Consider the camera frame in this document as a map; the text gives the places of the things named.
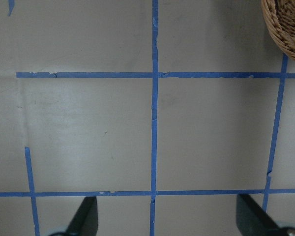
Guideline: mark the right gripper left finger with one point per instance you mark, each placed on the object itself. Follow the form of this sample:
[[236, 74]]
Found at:
[[85, 220]]

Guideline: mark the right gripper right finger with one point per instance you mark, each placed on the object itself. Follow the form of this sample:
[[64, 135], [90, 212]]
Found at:
[[252, 220]]

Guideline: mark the woven wicker basket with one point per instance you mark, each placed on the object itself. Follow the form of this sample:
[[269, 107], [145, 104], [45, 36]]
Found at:
[[279, 17]]

